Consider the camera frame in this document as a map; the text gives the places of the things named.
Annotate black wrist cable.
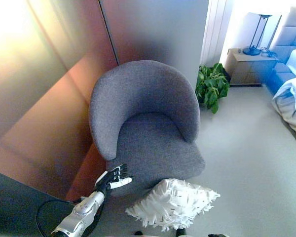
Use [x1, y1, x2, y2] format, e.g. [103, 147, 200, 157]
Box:
[36, 199, 102, 237]

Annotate black cable on nightstand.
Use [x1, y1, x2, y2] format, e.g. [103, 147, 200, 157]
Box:
[260, 46, 278, 58]

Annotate green potted plant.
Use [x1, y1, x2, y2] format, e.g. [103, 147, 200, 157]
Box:
[195, 63, 230, 115]

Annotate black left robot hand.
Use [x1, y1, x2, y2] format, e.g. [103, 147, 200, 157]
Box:
[95, 163, 133, 196]

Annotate white crumpled duvet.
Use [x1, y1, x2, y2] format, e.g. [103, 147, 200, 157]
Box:
[271, 49, 296, 119]

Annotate beige wooden nightstand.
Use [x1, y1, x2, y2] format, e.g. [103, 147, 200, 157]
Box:
[227, 48, 279, 86]

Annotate dark metal table lamp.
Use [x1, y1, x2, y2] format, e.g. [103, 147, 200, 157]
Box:
[242, 12, 273, 56]

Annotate dark floor mat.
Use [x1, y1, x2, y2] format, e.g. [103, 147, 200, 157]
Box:
[0, 167, 72, 237]

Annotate beige padded headboard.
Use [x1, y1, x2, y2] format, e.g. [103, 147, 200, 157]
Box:
[270, 6, 296, 75]

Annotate grey fabric tub armchair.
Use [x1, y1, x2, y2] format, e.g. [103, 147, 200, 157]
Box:
[88, 60, 206, 198]

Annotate white fringed pillow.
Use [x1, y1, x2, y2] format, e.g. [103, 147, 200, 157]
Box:
[125, 178, 222, 232]

